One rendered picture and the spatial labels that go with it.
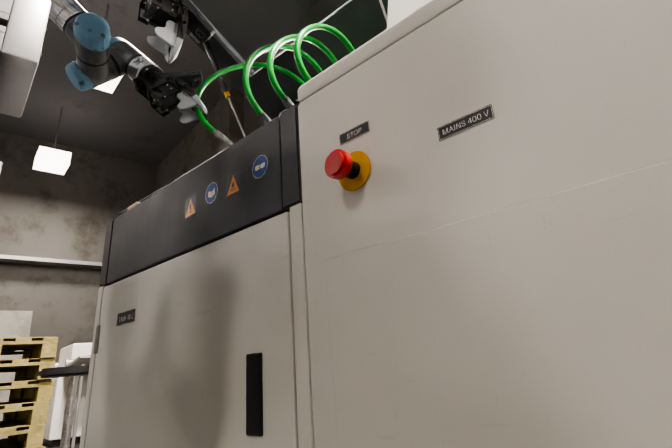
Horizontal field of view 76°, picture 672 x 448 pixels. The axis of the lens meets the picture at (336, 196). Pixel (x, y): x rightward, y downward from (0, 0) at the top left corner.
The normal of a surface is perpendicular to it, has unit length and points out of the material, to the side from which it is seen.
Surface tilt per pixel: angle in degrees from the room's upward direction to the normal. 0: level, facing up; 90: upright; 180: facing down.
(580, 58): 90
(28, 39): 90
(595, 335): 90
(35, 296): 90
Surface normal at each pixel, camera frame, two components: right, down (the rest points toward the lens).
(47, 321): 0.64, -0.32
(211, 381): -0.68, -0.22
